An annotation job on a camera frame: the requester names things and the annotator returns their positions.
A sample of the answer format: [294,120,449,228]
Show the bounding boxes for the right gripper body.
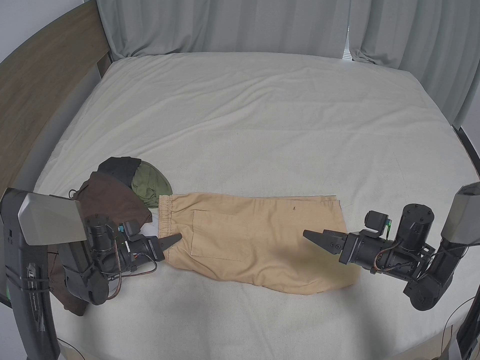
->
[337,231,400,277]

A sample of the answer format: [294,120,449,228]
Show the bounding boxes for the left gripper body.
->
[125,236,166,273]

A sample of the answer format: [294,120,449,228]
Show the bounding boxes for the tan shorts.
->
[158,191,361,296]

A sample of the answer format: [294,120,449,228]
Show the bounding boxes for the bed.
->
[0,0,480,360]

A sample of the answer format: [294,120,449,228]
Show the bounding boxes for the white garment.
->
[107,218,161,295]

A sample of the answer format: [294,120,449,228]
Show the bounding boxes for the brown garment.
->
[49,173,152,316]

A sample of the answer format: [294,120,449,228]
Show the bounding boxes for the green garment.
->
[131,162,174,210]

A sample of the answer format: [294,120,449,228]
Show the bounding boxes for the black garment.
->
[98,157,142,185]

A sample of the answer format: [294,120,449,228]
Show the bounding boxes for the grey-green curtain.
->
[347,0,480,127]
[92,0,351,62]

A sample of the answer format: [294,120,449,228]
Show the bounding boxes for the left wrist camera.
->
[122,220,142,241]

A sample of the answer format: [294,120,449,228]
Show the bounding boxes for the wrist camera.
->
[364,210,393,239]
[122,220,142,241]

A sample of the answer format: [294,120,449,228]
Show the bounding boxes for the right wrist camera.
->
[364,210,393,239]

